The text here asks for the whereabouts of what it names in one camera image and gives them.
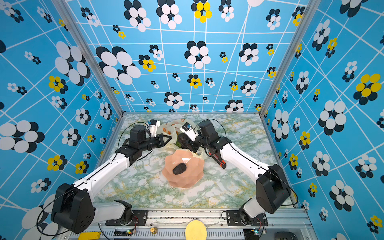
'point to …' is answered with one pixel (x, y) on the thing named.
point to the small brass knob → (153, 230)
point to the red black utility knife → (220, 162)
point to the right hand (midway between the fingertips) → (186, 140)
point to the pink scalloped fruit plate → (193, 174)
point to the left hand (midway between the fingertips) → (172, 137)
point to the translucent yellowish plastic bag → (171, 127)
